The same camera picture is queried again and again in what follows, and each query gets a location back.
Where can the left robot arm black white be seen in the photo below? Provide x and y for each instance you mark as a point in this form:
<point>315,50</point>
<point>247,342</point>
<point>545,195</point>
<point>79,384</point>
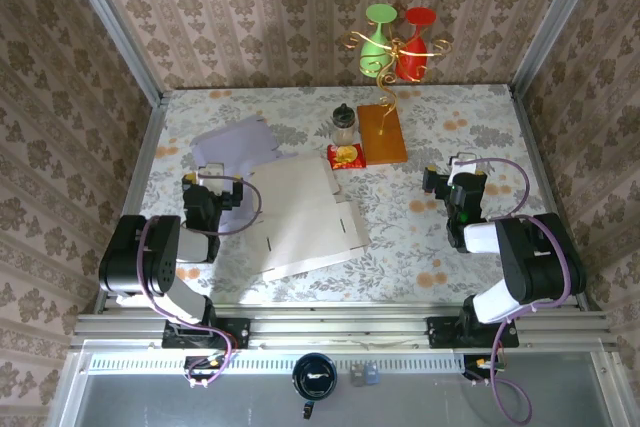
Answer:
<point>145,257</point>

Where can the black power connector box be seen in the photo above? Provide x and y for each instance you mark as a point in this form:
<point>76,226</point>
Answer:
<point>475,366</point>
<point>200,367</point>

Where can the brown wooden base board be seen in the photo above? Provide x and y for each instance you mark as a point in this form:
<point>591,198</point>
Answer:
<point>387,147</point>

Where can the red snack packet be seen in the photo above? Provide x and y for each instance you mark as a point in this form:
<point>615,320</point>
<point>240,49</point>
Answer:
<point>350,159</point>

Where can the glass jar black lid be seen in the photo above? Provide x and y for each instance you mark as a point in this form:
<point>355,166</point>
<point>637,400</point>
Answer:
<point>344,134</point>

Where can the red plastic goblet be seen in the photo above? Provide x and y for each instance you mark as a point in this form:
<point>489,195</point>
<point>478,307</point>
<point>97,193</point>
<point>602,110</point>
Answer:
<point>412,54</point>

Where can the floral tablecloth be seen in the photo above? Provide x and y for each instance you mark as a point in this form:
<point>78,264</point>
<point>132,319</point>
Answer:
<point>310,294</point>

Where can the green plastic goblet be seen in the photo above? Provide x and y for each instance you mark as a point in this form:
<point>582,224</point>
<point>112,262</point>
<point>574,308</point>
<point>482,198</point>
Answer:
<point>375,47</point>

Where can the small blue-grey block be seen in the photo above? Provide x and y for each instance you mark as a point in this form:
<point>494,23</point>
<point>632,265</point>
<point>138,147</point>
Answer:
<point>371,376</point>

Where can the small grey block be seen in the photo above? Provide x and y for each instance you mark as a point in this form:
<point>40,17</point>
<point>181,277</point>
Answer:
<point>357,376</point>

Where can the black round cup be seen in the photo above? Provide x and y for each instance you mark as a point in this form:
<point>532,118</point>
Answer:
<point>314,389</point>

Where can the grey metal shelf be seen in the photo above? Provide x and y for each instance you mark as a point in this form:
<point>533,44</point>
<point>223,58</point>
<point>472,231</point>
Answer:
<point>425,407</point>

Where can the small black plug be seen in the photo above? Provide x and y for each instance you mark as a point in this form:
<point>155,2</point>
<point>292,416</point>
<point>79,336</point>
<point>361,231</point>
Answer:
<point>308,411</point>

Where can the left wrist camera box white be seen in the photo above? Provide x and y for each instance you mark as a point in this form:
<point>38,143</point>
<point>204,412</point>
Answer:
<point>210,169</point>

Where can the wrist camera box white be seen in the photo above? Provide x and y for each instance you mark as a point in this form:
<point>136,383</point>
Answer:
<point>210,169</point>
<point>457,174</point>

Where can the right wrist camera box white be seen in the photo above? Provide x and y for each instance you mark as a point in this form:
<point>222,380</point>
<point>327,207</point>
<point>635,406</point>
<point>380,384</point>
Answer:
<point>457,174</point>

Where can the aluminium table side rail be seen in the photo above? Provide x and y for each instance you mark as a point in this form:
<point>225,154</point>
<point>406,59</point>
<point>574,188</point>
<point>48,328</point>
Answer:
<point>140,172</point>
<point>544,172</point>

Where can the aluminium frame post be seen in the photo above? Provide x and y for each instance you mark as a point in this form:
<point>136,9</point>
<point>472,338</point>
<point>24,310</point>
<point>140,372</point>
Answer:
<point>555,22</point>
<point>115,22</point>

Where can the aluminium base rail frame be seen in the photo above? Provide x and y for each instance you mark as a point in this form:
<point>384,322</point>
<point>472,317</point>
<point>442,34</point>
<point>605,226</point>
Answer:
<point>340,329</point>

